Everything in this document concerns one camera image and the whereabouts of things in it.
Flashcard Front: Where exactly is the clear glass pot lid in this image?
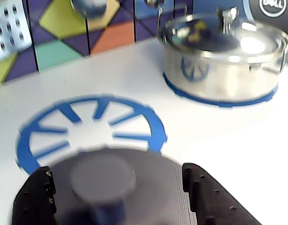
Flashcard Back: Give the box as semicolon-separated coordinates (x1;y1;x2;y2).
156;6;288;76

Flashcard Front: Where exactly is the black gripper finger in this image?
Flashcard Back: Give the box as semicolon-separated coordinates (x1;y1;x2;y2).
12;166;58;225
182;162;262;225

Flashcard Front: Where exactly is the dark gray pot lid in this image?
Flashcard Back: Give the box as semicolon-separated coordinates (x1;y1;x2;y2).
49;148;199;225

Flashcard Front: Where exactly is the shiny steel pot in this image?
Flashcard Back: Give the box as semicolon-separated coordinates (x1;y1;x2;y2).
162;44;287;104

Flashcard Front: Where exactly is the silver toy ladle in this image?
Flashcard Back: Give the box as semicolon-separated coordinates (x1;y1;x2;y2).
69;0;107;19

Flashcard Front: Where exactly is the silver slotted toy turner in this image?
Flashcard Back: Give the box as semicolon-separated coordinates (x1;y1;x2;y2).
0;0;32;62

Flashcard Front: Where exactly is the black Dell monitor base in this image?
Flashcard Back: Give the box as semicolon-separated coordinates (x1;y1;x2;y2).
248;0;288;45

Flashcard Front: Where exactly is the blue wooden toy kitchen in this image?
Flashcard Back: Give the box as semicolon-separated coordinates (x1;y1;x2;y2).
0;0;288;225

